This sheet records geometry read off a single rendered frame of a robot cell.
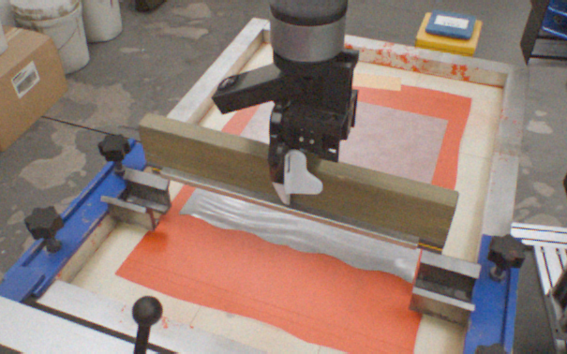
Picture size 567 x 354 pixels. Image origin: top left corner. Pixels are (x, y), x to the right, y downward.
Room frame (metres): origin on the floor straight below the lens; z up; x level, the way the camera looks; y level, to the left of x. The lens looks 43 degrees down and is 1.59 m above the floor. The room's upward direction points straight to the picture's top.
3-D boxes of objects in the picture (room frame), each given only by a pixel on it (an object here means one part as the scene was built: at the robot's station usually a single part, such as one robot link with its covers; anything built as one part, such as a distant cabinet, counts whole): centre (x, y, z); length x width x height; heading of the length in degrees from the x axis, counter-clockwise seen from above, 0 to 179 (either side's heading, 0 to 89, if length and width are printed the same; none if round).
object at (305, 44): (0.52, -0.03, 1.31); 0.08 x 0.08 x 0.05
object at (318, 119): (0.51, -0.03, 1.23); 0.09 x 0.08 x 0.12; 69
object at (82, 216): (0.57, 0.27, 0.98); 0.30 x 0.05 x 0.07; 159
